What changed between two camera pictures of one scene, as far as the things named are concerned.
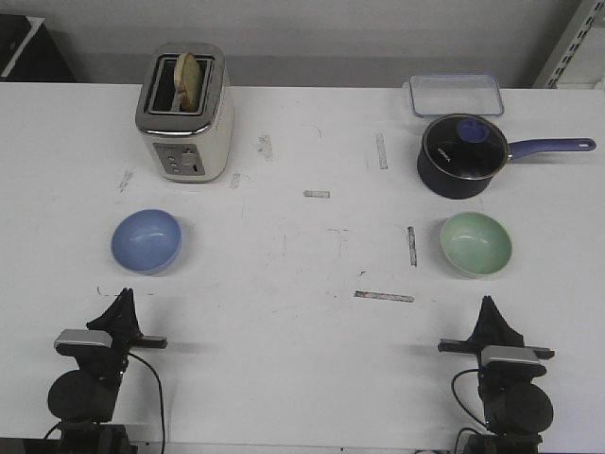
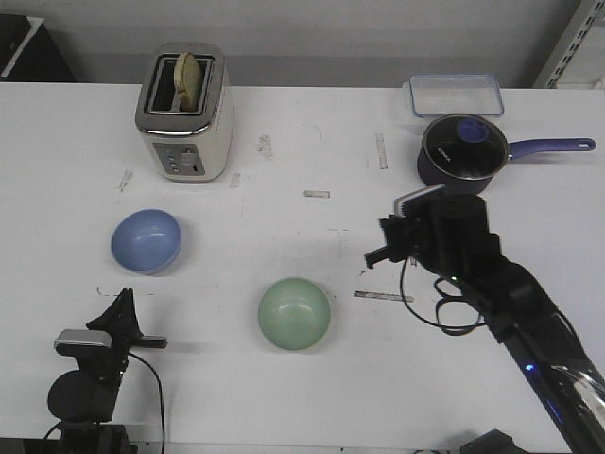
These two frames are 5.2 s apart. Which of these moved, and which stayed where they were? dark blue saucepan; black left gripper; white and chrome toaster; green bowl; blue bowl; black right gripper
Moved: green bowl; black right gripper
Stayed: dark blue saucepan; white and chrome toaster; black left gripper; blue bowl
